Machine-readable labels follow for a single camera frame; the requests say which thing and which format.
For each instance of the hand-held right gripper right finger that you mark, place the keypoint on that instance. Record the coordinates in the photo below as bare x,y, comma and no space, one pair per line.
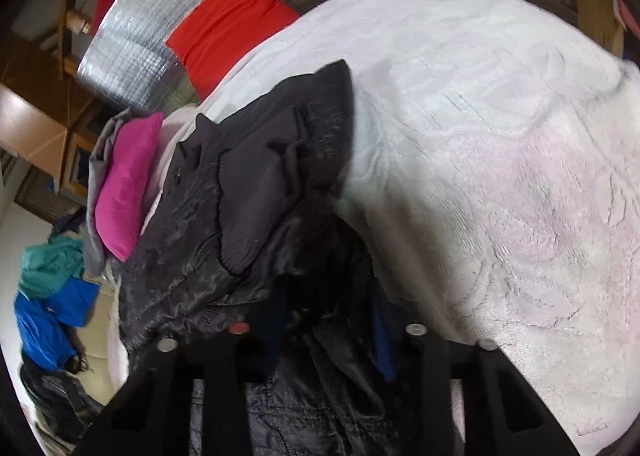
385,356

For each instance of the grey sweatshirt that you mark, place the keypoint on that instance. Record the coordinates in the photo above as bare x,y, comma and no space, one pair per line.
97,171

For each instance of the beige sofa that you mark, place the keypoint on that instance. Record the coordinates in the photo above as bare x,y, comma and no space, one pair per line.
100,336

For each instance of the black shiny jacket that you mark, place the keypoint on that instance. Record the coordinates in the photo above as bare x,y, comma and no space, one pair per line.
55,396

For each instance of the white blanket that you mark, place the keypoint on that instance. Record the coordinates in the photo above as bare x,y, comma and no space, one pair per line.
500,161

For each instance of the pink pillow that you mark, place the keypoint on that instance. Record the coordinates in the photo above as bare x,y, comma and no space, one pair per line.
125,186

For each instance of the black quilted jacket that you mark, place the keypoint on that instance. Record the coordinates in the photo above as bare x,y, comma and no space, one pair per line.
200,236

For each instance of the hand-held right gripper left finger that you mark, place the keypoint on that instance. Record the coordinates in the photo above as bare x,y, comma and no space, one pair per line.
272,353

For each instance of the silver foil insulation mat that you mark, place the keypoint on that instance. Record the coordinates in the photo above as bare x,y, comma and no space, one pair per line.
150,36

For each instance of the teal jacket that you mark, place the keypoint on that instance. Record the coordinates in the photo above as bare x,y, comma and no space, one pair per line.
50,263

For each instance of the blue jacket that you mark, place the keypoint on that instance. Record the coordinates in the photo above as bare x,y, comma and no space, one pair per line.
45,326

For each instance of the red pillow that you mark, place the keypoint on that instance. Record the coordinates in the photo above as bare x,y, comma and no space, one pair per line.
230,26

